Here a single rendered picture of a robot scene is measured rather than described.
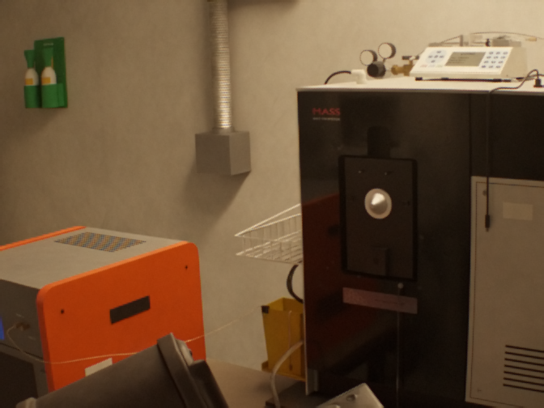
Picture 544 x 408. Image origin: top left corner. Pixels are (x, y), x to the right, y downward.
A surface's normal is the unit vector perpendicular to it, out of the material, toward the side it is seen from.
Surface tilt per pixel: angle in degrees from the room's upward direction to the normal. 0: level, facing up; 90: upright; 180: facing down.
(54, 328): 90
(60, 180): 90
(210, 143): 90
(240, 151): 90
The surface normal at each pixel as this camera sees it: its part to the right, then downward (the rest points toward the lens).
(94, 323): 0.81, 0.08
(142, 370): -0.22, -0.73
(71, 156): -0.58, 0.18
